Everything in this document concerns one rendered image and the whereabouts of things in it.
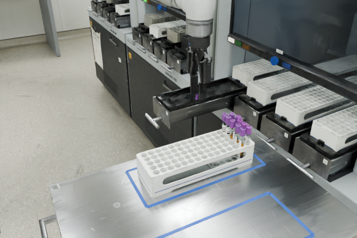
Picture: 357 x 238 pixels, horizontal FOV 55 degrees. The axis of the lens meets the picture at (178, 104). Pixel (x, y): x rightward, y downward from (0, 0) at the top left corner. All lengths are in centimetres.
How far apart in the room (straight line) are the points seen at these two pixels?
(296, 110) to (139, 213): 60
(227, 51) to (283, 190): 72
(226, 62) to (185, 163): 71
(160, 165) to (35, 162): 167
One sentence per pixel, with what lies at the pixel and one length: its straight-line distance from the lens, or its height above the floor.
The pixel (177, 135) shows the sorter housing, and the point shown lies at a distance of 185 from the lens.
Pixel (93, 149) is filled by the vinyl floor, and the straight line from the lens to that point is 243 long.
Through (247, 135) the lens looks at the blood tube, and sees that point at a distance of 89.
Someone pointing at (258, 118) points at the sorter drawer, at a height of 78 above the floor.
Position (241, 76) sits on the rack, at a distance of 138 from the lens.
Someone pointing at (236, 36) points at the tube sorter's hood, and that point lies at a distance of 135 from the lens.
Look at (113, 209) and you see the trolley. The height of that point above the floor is 82.
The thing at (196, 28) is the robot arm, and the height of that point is 109.
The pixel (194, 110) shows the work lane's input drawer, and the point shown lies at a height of 78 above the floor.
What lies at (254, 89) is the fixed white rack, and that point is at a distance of 126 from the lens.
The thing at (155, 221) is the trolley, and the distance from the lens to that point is 79.
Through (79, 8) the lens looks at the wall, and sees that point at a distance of 472.
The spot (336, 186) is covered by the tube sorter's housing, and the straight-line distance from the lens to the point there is 109.
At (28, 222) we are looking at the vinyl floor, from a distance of 205.
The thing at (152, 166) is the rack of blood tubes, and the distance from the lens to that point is 83.
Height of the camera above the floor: 141
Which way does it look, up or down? 29 degrees down
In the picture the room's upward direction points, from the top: straight up
